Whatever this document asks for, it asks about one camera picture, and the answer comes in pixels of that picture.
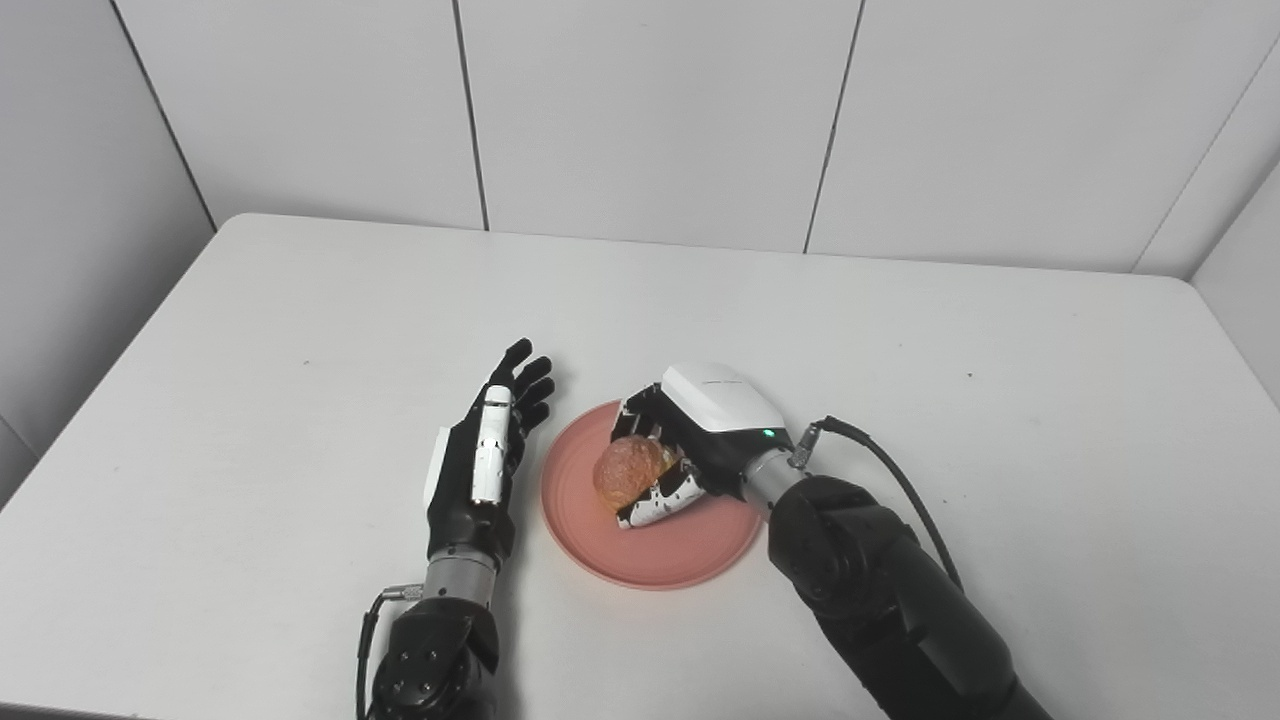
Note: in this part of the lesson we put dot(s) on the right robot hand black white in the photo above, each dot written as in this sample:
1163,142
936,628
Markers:
710,430

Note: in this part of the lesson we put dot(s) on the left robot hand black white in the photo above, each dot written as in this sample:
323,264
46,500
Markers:
485,470

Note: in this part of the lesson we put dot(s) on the cream puff pastry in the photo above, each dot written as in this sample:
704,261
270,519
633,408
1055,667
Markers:
630,470

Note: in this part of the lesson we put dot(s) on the pink round plate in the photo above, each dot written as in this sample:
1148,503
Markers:
660,545

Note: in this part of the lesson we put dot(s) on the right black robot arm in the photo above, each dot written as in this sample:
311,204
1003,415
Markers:
880,600

